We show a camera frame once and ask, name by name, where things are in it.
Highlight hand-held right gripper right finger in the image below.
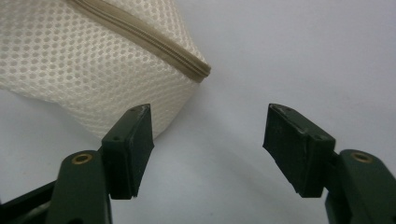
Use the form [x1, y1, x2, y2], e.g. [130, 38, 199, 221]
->
[262, 103, 396, 224]

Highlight white towel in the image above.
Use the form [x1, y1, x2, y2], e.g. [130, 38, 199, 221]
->
[0, 0, 212, 140]

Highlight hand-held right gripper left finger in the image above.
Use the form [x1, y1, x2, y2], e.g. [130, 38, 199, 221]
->
[46, 104, 155, 224]

